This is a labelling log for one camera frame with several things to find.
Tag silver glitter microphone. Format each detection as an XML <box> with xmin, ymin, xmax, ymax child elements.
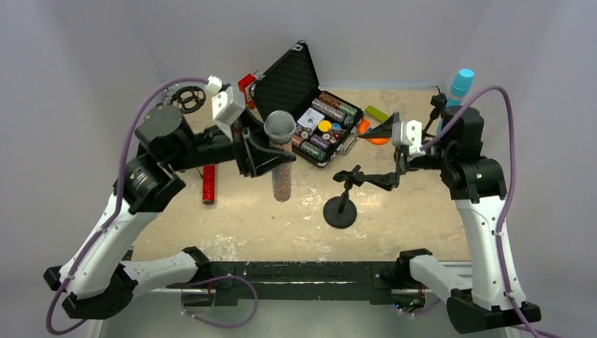
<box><xmin>263</xmin><ymin>110</ymin><xmax>296</xmax><ymax>202</ymax></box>

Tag black round-base mic stand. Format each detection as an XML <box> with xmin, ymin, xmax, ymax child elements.
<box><xmin>323</xmin><ymin>165</ymin><xmax>363</xmax><ymax>229</ymax></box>

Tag tripod stand with shock mount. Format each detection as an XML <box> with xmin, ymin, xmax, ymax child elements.
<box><xmin>164</xmin><ymin>84</ymin><xmax>206</xmax><ymax>115</ymax></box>

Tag blue microphone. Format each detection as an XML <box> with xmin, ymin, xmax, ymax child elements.
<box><xmin>446</xmin><ymin>68</ymin><xmax>475</xmax><ymax>108</ymax></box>

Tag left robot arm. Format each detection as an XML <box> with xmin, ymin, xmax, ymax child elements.
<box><xmin>44</xmin><ymin>105</ymin><xmax>296</xmax><ymax>320</ymax></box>

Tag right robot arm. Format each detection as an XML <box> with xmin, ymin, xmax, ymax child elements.
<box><xmin>364</xmin><ymin>106</ymin><xmax>541</xmax><ymax>334</ymax></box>

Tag green toy brick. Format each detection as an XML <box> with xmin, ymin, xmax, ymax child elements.
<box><xmin>365</xmin><ymin>106</ymin><xmax>389</xmax><ymax>123</ymax></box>

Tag orange curved toy track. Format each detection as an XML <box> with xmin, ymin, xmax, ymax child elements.
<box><xmin>358</xmin><ymin>118</ymin><xmax>392</xmax><ymax>145</ymax></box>

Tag red toy block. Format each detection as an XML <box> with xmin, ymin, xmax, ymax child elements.
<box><xmin>237</xmin><ymin>73</ymin><xmax>256</xmax><ymax>110</ymax></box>

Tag red microphone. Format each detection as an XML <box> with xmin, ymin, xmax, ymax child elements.
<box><xmin>202</xmin><ymin>165</ymin><xmax>215</xmax><ymax>205</ymax></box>

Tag yellow chip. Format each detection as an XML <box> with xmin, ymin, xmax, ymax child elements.
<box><xmin>318</xmin><ymin>120</ymin><xmax>332</xmax><ymax>133</ymax></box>

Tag black poker chip case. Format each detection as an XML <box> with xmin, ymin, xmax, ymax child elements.
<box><xmin>251</xmin><ymin>40</ymin><xmax>364</xmax><ymax>168</ymax></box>

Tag white card deck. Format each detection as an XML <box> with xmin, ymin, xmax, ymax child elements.
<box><xmin>297</xmin><ymin>108</ymin><xmax>326</xmax><ymax>130</ymax></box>

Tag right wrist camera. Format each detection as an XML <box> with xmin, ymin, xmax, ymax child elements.
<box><xmin>391</xmin><ymin>120</ymin><xmax>425</xmax><ymax>158</ymax></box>

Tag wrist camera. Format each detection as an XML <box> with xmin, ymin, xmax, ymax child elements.
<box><xmin>205</xmin><ymin>75</ymin><xmax>246</xmax><ymax>141</ymax></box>
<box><xmin>391</xmin><ymin>120</ymin><xmax>425</xmax><ymax>158</ymax></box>

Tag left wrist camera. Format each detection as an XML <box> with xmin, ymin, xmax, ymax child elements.
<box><xmin>205</xmin><ymin>75</ymin><xmax>246</xmax><ymax>141</ymax></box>

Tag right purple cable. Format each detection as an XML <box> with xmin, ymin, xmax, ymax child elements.
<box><xmin>401</xmin><ymin>85</ymin><xmax>560</xmax><ymax>338</ymax></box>

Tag purple cable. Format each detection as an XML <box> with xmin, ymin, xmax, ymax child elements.
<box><xmin>401</xmin><ymin>85</ymin><xmax>560</xmax><ymax>338</ymax></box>
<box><xmin>45</xmin><ymin>77</ymin><xmax>260</xmax><ymax>336</ymax></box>

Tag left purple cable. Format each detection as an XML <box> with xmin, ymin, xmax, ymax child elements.
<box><xmin>45</xmin><ymin>77</ymin><xmax>260</xmax><ymax>336</ymax></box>

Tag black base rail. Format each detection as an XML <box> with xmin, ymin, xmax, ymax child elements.
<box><xmin>172</xmin><ymin>261</ymin><xmax>431</xmax><ymax>306</ymax></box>

